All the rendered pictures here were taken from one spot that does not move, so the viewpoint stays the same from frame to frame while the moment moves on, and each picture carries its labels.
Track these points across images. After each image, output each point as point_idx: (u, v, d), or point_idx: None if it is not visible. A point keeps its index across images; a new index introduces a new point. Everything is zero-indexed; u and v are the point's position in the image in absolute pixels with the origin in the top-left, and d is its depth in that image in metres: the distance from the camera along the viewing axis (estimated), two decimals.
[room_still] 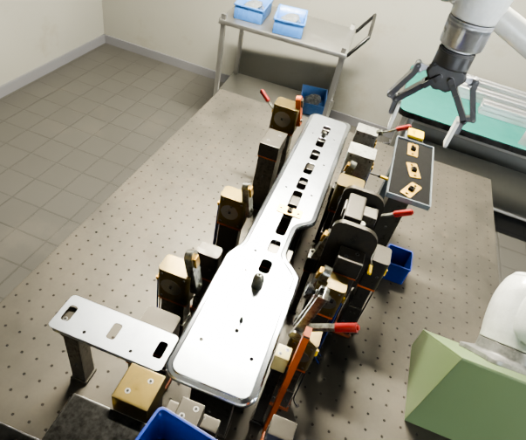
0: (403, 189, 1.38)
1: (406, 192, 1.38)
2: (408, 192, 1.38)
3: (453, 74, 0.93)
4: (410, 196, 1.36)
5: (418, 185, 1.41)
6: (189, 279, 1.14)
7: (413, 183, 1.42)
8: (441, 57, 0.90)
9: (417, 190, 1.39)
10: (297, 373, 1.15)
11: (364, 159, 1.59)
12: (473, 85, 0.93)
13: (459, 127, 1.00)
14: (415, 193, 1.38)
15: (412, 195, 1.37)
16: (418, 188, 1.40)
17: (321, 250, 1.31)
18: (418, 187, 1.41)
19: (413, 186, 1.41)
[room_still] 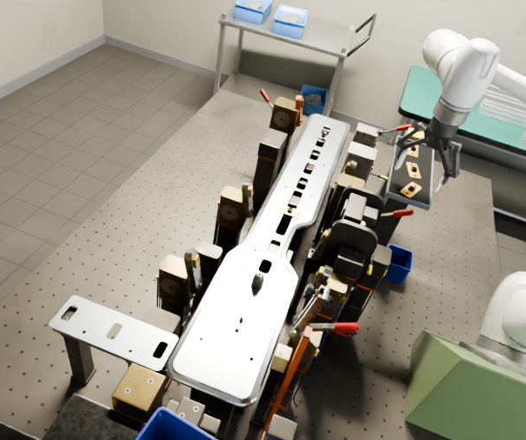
0: (403, 189, 1.38)
1: (406, 192, 1.38)
2: (408, 192, 1.38)
3: (440, 138, 1.24)
4: (410, 196, 1.36)
5: (418, 185, 1.41)
6: (189, 279, 1.14)
7: (413, 183, 1.42)
8: (431, 123, 1.23)
9: (417, 190, 1.39)
10: (297, 373, 1.15)
11: (364, 159, 1.59)
12: (454, 148, 1.23)
13: (445, 180, 1.29)
14: (415, 193, 1.38)
15: (412, 195, 1.37)
16: (418, 188, 1.40)
17: (321, 250, 1.31)
18: (418, 187, 1.41)
19: (413, 186, 1.41)
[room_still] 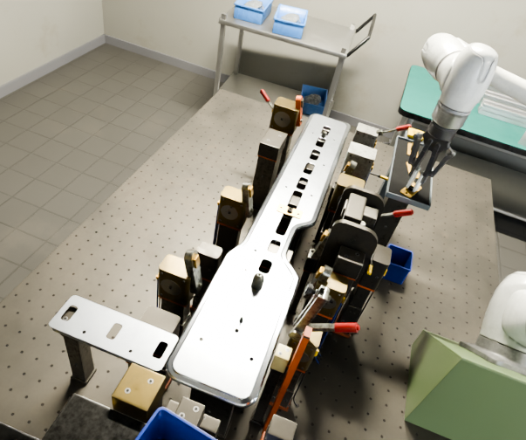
0: (403, 189, 1.38)
1: (406, 192, 1.38)
2: (408, 192, 1.38)
3: (440, 140, 1.25)
4: (410, 196, 1.36)
5: None
6: (189, 279, 1.14)
7: (413, 183, 1.42)
8: (430, 127, 1.23)
9: (417, 190, 1.39)
10: (297, 373, 1.15)
11: (364, 159, 1.59)
12: (448, 155, 1.25)
13: (423, 179, 1.34)
14: (415, 193, 1.38)
15: (412, 195, 1.37)
16: (418, 188, 1.40)
17: (321, 250, 1.31)
18: (418, 187, 1.41)
19: (413, 186, 1.41)
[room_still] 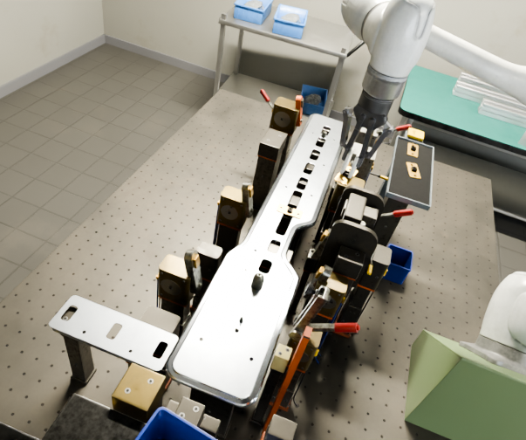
0: (338, 176, 1.16)
1: (341, 179, 1.16)
2: (344, 178, 1.16)
3: (374, 115, 1.03)
4: (346, 184, 1.14)
5: None
6: (189, 279, 1.14)
7: (348, 167, 1.20)
8: (361, 99, 1.01)
9: (353, 175, 1.18)
10: (297, 373, 1.15)
11: (364, 159, 1.59)
12: (385, 131, 1.04)
13: (359, 161, 1.12)
14: (351, 178, 1.16)
15: (348, 182, 1.15)
16: None
17: (321, 250, 1.31)
18: None
19: (348, 170, 1.19)
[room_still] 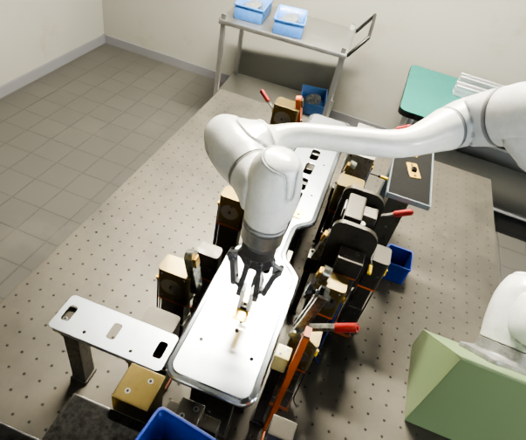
0: (235, 312, 1.07)
1: (239, 314, 1.07)
2: (242, 313, 1.07)
3: None
4: (245, 320, 1.05)
5: None
6: (189, 279, 1.14)
7: (245, 294, 1.11)
8: (243, 248, 0.92)
9: (252, 304, 1.09)
10: (297, 373, 1.15)
11: (364, 159, 1.59)
12: (276, 274, 0.96)
13: (255, 297, 1.04)
14: (250, 310, 1.08)
15: (247, 316, 1.06)
16: None
17: (321, 250, 1.31)
18: None
19: (246, 299, 1.10)
